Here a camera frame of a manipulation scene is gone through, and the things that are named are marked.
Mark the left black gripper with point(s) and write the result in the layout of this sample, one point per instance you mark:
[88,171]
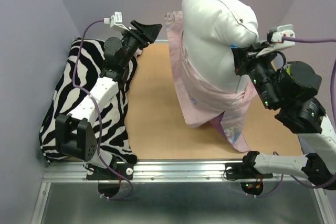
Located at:
[147,33]

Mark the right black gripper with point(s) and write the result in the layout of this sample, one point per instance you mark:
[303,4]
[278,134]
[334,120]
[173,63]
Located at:
[244,56]

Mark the white pillow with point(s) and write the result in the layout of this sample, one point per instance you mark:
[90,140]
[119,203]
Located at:
[210,29]

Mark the purple pink princess pillowcase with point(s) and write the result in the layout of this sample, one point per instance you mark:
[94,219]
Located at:
[200,101]

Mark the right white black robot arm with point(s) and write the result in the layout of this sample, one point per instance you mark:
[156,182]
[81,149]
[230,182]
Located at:
[310,123]

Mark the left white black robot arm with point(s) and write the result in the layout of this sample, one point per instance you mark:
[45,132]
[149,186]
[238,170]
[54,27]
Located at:
[74,134]

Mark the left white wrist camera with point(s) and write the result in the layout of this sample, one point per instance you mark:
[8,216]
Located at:
[116,20]

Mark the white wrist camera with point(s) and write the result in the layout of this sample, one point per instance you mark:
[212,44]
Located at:
[116,20]
[275,39]

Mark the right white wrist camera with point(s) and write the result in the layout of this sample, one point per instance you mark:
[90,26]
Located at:
[275,39]

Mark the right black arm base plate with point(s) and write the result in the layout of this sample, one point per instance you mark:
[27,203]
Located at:
[236,171]

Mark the aluminium mounting rail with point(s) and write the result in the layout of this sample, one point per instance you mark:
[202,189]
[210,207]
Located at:
[192,170]

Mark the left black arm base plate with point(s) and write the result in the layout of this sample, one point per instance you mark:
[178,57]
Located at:
[96,173]

